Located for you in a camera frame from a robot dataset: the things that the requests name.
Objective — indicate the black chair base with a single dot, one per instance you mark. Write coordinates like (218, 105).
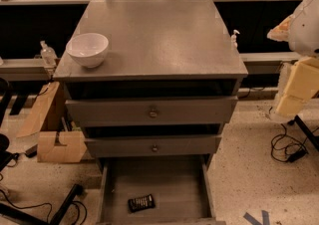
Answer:
(6, 93)

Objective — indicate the grey middle drawer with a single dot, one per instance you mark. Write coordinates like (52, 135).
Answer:
(153, 146)

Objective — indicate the small white pump bottle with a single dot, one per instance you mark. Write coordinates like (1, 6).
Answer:
(233, 37)

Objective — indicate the cardboard box piece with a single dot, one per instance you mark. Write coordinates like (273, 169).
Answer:
(60, 147)

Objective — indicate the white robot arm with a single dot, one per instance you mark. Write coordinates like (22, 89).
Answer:
(303, 36)

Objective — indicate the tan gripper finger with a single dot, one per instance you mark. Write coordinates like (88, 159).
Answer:
(280, 33)
(298, 84)

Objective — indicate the grey bottom drawer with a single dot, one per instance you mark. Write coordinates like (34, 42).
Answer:
(179, 185)

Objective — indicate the grey drawer cabinet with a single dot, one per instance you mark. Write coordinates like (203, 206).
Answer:
(159, 49)

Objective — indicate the white ceramic bowl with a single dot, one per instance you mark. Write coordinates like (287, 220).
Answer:
(88, 50)

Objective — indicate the grey drawer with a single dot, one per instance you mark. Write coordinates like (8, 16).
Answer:
(153, 146)
(179, 185)
(124, 112)

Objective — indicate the clear sanitizer bottle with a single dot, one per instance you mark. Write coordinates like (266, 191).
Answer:
(48, 54)

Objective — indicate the grey top drawer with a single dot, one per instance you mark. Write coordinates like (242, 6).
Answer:
(124, 112)

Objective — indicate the black stand leg right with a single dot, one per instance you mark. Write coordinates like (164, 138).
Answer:
(314, 139)

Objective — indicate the black stand leg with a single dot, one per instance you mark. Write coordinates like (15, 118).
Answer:
(314, 139)
(76, 190)

